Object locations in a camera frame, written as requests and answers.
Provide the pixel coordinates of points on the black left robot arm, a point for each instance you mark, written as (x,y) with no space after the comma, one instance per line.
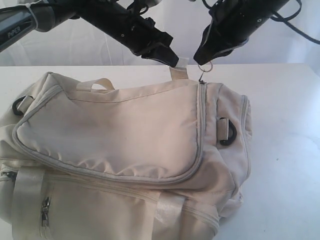
(44,15)

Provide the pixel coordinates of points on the white backdrop curtain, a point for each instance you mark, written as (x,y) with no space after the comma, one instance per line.
(77,43)

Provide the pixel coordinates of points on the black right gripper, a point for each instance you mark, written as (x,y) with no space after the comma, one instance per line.
(232,23)

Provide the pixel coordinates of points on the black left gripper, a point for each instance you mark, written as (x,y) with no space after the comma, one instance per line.
(139,34)

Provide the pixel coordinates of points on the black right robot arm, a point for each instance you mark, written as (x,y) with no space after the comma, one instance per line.
(286,20)

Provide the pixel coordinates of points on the cream fabric duffel bag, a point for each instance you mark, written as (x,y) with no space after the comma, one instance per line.
(86,161)

